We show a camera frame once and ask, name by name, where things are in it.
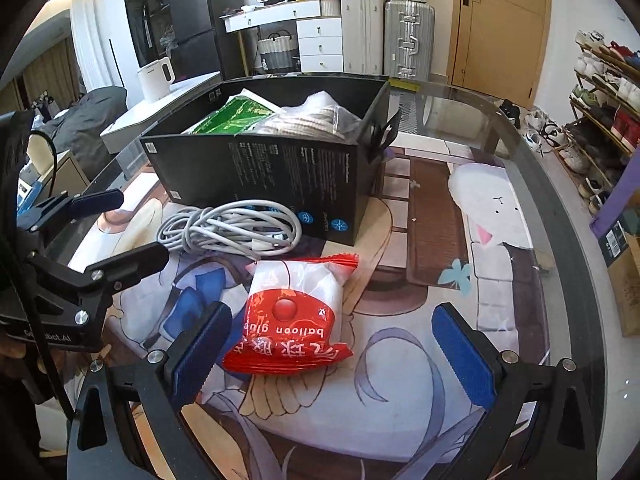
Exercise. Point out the wooden door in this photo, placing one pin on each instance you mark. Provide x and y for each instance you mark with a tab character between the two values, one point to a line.
497	47

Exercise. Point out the white side table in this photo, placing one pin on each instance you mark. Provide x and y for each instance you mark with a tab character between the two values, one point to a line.
131	124

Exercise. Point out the green white packet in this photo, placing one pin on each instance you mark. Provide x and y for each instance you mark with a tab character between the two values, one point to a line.
241	113

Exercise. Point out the woven storage basket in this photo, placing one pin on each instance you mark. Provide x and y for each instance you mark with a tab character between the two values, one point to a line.
279	53

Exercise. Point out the black refrigerator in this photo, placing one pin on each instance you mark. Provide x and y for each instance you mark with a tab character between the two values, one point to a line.
203	44

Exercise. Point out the silver suitcase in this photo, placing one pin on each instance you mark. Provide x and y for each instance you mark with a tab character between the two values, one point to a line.
408	41

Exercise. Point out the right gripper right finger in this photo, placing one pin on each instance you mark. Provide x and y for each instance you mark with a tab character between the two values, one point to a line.
560	443

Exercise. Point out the purple rolled mat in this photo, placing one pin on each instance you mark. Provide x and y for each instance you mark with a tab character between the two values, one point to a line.
624	191

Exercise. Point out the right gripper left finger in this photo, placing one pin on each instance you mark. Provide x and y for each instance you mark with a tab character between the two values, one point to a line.
103	441

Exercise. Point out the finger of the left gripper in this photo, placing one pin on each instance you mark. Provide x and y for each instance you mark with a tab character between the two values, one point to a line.
127	269
57	212

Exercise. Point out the white suitcase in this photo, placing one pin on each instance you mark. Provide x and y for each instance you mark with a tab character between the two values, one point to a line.
363	36

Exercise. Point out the red balloon glue packet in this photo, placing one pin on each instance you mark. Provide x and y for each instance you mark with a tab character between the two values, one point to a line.
293	317

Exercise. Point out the wooden shoe rack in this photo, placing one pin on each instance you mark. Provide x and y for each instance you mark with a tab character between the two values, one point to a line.
599	142

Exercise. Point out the white electric kettle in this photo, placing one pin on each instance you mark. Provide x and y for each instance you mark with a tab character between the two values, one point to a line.
156	79

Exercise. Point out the black glass cabinet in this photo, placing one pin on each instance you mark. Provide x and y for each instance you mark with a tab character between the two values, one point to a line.
151	29

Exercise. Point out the white desk with drawers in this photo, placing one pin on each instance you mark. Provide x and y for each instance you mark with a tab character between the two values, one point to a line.
318	30

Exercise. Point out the dark grey beanbag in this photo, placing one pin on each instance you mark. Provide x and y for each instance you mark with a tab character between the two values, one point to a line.
79	129

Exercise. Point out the black cardboard box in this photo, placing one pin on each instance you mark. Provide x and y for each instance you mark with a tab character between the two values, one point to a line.
326	183

